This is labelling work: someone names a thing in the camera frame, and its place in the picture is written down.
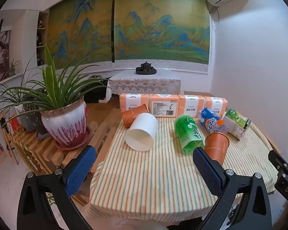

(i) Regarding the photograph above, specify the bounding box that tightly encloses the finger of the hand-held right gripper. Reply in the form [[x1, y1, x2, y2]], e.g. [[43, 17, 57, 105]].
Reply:
[[268, 150, 288, 173]]

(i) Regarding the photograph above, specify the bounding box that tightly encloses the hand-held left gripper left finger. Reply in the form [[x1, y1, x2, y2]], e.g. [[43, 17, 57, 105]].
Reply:
[[17, 145, 97, 230]]

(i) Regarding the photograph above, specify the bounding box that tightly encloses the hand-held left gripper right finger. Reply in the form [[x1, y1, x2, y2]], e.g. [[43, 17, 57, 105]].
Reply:
[[193, 147, 273, 230]]

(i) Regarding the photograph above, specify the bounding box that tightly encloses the white paper cup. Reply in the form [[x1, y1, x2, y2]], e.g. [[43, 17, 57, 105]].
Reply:
[[125, 113, 158, 152]]

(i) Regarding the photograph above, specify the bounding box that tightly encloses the orange paper cup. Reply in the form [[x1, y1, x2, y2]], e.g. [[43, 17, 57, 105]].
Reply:
[[121, 104, 150, 128], [204, 132, 230, 166]]

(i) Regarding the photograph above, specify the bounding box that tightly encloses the pink plant saucer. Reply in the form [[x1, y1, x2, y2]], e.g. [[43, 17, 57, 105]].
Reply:
[[54, 125, 92, 151]]

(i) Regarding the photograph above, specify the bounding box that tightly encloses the wooden slatted bench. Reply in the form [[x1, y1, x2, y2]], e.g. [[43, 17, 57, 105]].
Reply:
[[2, 105, 126, 174]]

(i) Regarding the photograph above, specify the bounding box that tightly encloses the green plastic bottle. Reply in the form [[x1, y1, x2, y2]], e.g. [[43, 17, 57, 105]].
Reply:
[[174, 114, 205, 156]]

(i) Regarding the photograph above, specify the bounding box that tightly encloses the orange soda bottle blue label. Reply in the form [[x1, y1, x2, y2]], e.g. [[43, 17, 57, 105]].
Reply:
[[198, 107, 228, 135]]

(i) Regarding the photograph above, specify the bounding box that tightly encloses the green plant in white purple pot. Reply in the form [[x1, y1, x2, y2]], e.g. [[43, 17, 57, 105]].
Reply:
[[0, 44, 112, 148]]

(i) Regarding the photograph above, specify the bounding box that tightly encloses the green and white drink carton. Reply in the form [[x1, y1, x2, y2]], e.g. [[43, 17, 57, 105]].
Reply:
[[223, 109, 251, 140]]

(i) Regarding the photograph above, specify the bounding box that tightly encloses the striped tablecloth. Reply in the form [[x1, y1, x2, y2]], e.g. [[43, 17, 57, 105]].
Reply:
[[83, 116, 279, 222]]

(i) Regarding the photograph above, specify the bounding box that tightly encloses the orange tissue pack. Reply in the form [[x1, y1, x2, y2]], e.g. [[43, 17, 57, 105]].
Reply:
[[119, 93, 150, 115], [204, 96, 228, 120], [149, 94, 179, 118], [178, 94, 205, 118]]

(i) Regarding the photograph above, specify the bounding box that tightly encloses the green plant in grey pot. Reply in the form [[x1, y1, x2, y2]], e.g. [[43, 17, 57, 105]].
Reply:
[[0, 77, 50, 135]]

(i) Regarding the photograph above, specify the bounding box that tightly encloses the wooden stand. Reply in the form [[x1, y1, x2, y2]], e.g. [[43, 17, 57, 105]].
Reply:
[[0, 115, 20, 166]]

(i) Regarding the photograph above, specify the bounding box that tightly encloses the dark chair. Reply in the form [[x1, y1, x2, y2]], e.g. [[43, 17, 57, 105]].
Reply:
[[84, 75, 111, 104]]

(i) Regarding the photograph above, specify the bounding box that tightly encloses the lace-covered side table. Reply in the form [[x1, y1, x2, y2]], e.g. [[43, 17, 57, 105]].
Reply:
[[106, 70, 182, 102]]

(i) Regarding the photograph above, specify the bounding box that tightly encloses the dark tea tray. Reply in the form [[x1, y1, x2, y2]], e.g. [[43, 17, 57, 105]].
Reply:
[[135, 67, 157, 75]]

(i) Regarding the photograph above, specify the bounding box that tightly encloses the small green plant on ledge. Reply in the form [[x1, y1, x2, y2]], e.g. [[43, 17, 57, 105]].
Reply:
[[8, 59, 22, 76]]

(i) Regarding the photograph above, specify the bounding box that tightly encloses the ink painting scroll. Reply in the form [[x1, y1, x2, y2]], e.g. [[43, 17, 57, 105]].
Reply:
[[0, 20, 11, 85]]

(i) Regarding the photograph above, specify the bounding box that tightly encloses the air conditioner pipe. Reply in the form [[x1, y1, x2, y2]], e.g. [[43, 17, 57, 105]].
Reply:
[[207, 3, 219, 22]]

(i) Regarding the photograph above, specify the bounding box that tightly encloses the wooden wall shelf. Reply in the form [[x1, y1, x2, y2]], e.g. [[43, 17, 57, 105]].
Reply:
[[36, 11, 50, 67]]

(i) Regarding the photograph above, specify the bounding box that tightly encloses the landscape painting wall hanging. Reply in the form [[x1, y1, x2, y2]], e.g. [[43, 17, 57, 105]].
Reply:
[[113, 0, 211, 73], [44, 0, 115, 72]]

